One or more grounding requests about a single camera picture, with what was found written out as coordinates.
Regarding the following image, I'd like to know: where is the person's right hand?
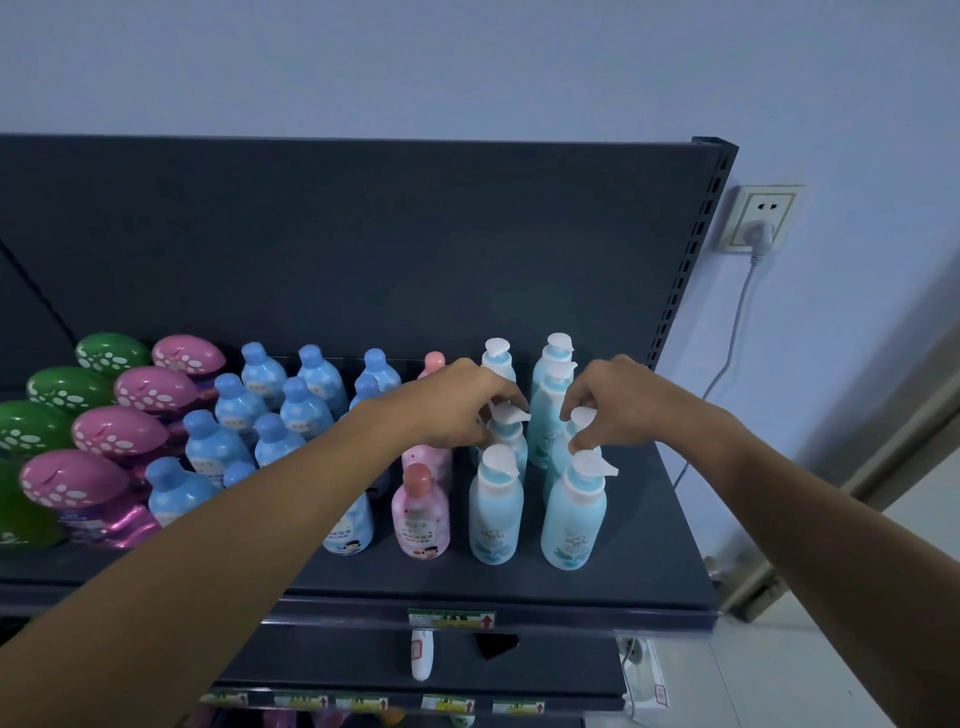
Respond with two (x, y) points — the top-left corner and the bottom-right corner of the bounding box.
(560, 354), (708, 456)

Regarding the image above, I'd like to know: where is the person's left hand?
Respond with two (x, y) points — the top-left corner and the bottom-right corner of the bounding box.
(373, 357), (531, 450)

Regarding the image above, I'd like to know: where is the pale blue pump dispenser bottle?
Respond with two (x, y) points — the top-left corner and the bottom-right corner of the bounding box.
(474, 402), (532, 481)
(543, 405), (601, 505)

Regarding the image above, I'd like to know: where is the person's right forearm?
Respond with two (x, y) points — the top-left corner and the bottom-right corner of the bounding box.
(660, 408), (960, 728)

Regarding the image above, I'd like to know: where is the person's left forearm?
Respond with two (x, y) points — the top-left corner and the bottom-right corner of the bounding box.
(0, 397), (410, 728)

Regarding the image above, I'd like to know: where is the group of pale blue bottles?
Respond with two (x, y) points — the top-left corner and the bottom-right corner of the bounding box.
(468, 332), (620, 573)

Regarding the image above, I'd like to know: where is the dark grey metal shelf unit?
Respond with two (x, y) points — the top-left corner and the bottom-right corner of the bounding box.
(0, 133), (740, 728)

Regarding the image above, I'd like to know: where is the cluster of blue capped bottles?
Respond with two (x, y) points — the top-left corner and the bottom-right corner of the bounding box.
(146, 341), (402, 558)

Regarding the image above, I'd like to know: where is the white power strip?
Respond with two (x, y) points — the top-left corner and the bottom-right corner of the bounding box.
(618, 637), (670, 711)

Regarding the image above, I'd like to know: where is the white plug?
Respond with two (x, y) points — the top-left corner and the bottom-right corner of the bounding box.
(742, 219), (776, 264)

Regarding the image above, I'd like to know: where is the pink spotted dome bottle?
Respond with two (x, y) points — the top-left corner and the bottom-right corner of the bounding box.
(19, 448), (162, 551)
(151, 334), (227, 400)
(114, 366), (202, 421)
(72, 405), (186, 471)

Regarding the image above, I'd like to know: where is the white power cable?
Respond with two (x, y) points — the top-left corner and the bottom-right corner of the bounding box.
(671, 255), (762, 490)

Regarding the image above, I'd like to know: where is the white wall socket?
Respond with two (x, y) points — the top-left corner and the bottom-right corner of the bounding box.
(716, 183), (807, 255)

